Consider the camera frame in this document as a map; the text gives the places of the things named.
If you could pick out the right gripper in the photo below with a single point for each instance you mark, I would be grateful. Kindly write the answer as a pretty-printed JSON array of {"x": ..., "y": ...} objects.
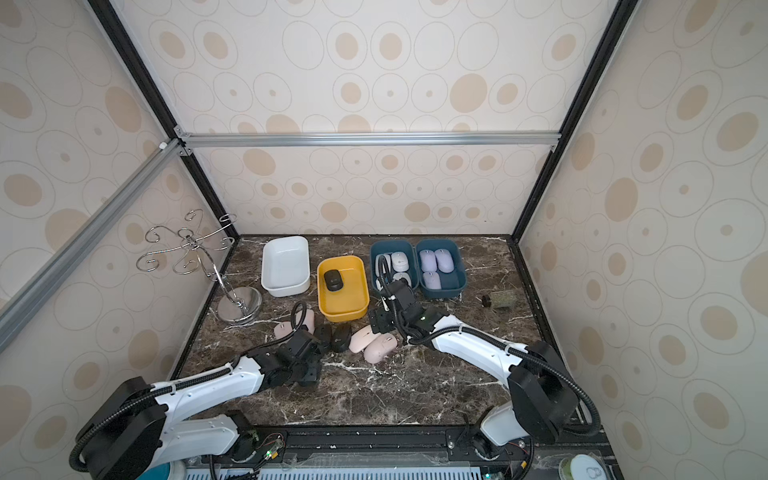
[{"x": 391, "y": 301}]

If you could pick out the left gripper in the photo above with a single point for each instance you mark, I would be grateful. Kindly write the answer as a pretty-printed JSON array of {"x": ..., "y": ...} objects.
[{"x": 316, "y": 362}]

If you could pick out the black mouse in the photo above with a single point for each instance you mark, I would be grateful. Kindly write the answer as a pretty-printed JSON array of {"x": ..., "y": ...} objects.
[
  {"x": 341, "y": 337},
  {"x": 324, "y": 334},
  {"x": 333, "y": 280}
]

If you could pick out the yellow storage box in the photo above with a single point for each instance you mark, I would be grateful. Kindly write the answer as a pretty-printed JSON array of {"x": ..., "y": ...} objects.
[{"x": 352, "y": 301}]

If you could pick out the purple mouse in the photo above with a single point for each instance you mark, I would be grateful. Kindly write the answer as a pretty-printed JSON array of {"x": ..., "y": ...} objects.
[
  {"x": 428, "y": 261},
  {"x": 432, "y": 281},
  {"x": 445, "y": 261}
]

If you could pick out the teal storage box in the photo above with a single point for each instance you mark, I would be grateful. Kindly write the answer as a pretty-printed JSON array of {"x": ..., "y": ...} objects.
[
  {"x": 453, "y": 284},
  {"x": 389, "y": 246}
]

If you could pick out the white storage box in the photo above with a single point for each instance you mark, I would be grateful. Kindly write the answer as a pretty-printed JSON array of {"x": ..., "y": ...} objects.
[{"x": 286, "y": 266}]

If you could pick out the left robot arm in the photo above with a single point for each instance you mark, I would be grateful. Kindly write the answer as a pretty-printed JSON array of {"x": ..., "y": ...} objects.
[{"x": 142, "y": 426}]

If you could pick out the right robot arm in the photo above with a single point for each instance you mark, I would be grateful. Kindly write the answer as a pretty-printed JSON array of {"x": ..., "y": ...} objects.
[{"x": 544, "y": 400}]

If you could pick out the pink mouse far left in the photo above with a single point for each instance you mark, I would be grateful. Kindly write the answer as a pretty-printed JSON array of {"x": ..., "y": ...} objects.
[{"x": 282, "y": 330}]

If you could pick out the pink mouse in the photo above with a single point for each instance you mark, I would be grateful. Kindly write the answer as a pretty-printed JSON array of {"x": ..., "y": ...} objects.
[
  {"x": 380, "y": 348},
  {"x": 361, "y": 339},
  {"x": 305, "y": 319},
  {"x": 282, "y": 330}
]

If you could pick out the small green sponge block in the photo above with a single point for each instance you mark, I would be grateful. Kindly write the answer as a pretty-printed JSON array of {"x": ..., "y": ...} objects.
[{"x": 499, "y": 299}]

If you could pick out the teal round container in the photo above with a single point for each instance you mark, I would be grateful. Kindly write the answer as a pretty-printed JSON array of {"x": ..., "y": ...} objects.
[{"x": 169, "y": 471}]

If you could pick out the horizontal aluminium back bar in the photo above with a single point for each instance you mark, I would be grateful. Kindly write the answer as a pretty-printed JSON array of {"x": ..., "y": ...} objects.
[{"x": 327, "y": 139}]

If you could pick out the aluminium left side bar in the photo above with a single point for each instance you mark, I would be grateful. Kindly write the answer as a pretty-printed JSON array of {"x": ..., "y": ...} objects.
[{"x": 23, "y": 307}]

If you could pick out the silver wire cup rack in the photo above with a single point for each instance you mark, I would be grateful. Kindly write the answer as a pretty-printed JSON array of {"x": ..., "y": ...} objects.
[{"x": 239, "y": 306}]

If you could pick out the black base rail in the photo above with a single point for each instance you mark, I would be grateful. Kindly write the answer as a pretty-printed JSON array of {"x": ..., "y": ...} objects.
[{"x": 400, "y": 451}]

